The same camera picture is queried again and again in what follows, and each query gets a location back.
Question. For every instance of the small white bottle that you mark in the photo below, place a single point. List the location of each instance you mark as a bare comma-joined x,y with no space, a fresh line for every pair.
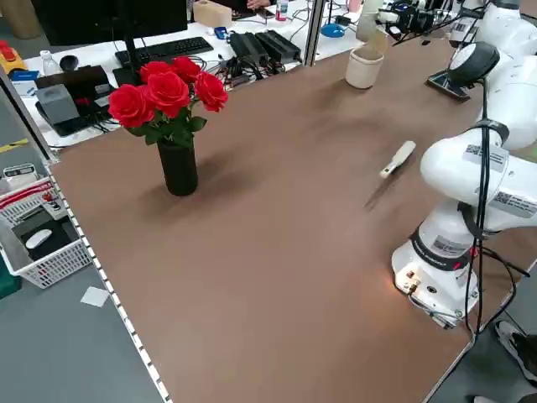
282,12

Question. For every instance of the white digital scale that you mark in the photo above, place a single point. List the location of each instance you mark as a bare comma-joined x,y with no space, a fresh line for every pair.
19,176

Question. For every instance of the white computer mouse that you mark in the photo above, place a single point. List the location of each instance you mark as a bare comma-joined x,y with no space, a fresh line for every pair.
38,238

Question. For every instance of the white paper sheet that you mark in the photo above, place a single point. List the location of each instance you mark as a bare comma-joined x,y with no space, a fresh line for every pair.
94,296

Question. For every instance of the grey cube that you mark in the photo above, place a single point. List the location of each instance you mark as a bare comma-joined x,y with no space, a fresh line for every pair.
56,105

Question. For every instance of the rectangular metal tray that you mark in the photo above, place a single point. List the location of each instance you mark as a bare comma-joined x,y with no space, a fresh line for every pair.
440,84

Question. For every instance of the light wooden box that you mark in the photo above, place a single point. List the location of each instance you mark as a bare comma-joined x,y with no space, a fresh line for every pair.
212,14

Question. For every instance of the clear plastic water bottle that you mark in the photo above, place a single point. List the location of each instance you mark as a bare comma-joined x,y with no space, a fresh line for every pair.
49,63

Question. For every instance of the beige bin with lid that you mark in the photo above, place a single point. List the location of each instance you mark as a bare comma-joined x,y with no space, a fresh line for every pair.
363,71

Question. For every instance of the black cylindrical vase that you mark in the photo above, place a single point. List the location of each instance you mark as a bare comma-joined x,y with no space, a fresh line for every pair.
178,172

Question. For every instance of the black computer monitor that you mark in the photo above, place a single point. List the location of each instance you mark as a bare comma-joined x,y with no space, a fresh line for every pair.
84,21

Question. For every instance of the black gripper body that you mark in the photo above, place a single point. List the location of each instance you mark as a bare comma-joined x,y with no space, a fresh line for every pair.
421,19

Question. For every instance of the red rose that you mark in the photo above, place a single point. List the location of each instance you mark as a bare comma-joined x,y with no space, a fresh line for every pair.
153,70
186,69
210,90
168,90
130,105

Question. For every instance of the aluminium post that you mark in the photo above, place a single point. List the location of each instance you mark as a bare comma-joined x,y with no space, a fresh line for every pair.
314,33

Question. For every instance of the green rose stems and leaves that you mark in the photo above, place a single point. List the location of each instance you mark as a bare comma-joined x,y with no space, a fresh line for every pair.
168,130

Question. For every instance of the white plastic basket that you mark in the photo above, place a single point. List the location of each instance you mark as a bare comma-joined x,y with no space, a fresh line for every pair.
54,268

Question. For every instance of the aluminium table edge rail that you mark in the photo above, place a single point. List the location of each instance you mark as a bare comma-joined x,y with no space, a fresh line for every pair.
110,289

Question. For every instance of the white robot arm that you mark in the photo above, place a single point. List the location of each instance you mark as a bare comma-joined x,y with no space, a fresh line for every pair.
453,168

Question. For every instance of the beige hand brush black bristles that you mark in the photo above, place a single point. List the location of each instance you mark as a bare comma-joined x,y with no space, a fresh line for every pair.
398,159

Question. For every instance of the black keyboard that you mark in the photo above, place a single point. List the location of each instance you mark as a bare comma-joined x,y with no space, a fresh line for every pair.
168,50

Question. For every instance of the black mouse pad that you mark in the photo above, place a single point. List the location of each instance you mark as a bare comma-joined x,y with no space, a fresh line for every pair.
54,245

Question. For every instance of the black power supply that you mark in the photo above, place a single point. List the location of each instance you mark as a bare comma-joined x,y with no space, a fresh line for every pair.
279,44
248,47

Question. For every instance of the person's shoe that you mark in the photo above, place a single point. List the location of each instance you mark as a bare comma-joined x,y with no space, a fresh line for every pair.
520,352

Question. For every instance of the blue oval object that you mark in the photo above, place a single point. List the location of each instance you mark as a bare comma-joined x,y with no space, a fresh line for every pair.
333,30

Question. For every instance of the blue white carton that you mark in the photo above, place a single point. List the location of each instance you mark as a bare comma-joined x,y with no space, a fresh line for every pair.
25,84

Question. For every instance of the small blue plastic object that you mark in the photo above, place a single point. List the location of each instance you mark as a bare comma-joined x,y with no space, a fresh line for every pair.
221,32

